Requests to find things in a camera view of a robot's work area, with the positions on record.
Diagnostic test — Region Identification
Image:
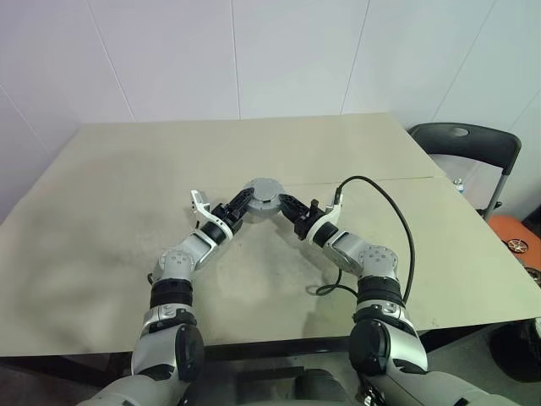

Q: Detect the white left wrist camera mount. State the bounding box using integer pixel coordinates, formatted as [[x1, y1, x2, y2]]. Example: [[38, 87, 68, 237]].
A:
[[188, 189, 234, 239]]

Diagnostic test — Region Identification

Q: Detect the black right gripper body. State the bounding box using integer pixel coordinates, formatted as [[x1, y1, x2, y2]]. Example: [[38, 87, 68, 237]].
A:
[[292, 199, 323, 240]]

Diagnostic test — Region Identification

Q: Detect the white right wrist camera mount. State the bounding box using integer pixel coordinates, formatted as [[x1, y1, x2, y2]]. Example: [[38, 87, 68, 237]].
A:
[[306, 198, 344, 246]]

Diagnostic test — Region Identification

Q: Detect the small metal fitting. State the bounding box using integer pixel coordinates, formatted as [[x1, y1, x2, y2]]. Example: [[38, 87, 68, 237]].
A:
[[359, 380, 378, 406]]

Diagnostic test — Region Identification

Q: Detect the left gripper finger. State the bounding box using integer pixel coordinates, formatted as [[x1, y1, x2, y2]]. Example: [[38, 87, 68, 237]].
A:
[[231, 187, 256, 221]]

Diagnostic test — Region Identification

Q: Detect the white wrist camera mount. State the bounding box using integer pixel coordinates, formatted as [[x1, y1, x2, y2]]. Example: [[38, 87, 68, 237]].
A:
[[306, 198, 344, 246], [188, 189, 234, 239]]

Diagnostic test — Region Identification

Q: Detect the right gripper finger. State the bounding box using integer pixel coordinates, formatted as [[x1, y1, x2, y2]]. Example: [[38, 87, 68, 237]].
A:
[[276, 192, 309, 222]]

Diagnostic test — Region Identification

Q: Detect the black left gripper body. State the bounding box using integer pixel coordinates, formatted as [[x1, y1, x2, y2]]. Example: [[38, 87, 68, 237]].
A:
[[210, 202, 243, 232]]

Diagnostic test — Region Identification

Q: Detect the black folding chair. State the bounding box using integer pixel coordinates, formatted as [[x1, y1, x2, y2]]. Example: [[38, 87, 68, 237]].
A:
[[408, 122, 522, 221]]

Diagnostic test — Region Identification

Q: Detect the grey motor end cover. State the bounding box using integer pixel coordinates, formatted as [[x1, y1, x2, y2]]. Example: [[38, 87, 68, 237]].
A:
[[243, 177, 286, 206]]

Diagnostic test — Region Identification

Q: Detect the dark rounded hump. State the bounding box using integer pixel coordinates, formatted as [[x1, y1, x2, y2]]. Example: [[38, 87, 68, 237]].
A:
[[294, 369, 352, 406]]

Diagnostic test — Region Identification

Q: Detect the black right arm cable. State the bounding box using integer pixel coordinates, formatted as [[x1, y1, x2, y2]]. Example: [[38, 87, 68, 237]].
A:
[[316, 175, 415, 304]]

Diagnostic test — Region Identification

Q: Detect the black table frame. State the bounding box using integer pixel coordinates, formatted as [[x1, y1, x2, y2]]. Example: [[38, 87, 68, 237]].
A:
[[0, 325, 495, 386]]

